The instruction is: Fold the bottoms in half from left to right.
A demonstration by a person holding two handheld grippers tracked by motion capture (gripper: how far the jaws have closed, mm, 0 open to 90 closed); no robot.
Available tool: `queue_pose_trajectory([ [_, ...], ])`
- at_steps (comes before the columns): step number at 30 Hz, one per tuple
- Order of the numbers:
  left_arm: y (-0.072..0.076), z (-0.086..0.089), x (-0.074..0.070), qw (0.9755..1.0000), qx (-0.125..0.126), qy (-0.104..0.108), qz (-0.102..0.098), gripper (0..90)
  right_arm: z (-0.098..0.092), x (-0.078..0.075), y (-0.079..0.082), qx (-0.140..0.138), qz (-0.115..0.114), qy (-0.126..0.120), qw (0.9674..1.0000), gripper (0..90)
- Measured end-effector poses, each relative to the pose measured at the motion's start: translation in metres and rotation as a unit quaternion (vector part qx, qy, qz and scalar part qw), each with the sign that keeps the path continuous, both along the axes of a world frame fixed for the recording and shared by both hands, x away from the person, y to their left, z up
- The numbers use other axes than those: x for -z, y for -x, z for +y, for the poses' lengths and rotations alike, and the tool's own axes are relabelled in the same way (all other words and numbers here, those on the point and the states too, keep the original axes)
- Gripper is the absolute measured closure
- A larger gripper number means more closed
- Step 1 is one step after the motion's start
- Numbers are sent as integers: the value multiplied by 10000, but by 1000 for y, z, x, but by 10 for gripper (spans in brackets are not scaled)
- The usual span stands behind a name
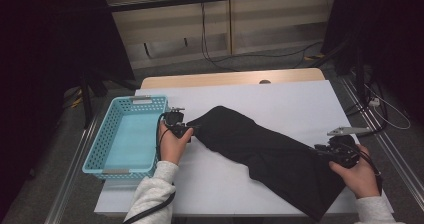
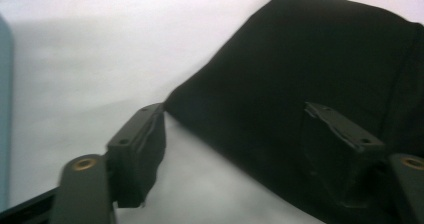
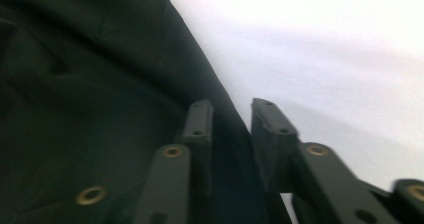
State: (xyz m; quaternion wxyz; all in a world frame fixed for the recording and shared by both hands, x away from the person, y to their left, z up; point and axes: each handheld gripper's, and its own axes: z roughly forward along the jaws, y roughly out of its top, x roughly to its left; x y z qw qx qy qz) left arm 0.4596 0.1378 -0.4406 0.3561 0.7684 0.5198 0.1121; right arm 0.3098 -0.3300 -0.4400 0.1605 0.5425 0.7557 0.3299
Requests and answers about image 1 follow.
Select black hanging wall cable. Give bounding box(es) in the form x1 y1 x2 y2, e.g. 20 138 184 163
199 2 324 72

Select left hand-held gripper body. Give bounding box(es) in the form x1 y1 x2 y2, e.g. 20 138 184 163
163 107 194 143

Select hand-held gripper cable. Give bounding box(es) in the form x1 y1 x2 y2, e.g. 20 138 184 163
123 112 177 224
346 143 384 197

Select yellow floor cable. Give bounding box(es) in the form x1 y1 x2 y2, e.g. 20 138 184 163
64 88 84 109

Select white table cover sheet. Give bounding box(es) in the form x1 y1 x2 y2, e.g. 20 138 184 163
94 79 394 217

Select black stand with upright pole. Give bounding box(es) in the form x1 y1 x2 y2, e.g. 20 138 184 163
308 33 368 102

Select metal floor rail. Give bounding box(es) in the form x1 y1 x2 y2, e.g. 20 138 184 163
341 75 424 202
44 117 99 224

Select light blue plastic basket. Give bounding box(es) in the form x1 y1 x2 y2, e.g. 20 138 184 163
82 94 171 181

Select black floor cable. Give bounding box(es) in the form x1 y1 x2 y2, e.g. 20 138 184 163
344 80 389 138

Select wooden table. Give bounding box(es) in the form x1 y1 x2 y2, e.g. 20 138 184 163
139 67 326 90

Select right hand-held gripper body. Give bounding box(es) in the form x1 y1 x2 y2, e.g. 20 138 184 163
327 126 373 169

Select narrow black curtain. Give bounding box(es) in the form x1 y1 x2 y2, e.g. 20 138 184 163
321 0 424 125

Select person's left hand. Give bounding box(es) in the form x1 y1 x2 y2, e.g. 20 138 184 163
157 121 195 166

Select black shorts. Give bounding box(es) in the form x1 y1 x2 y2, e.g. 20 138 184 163
186 105 348 222

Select right hand-held gripper cable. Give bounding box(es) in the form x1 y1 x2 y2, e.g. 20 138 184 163
346 143 384 197

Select white floor cable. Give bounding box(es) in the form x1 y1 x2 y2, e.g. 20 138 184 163
364 83 412 131

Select person's right hand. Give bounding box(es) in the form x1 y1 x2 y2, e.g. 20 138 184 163
328 144 381 200

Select left hand-held gripper cable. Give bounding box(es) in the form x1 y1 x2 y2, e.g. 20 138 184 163
123 112 177 224

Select wide black curtain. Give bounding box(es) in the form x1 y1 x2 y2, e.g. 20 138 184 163
0 0 136 218

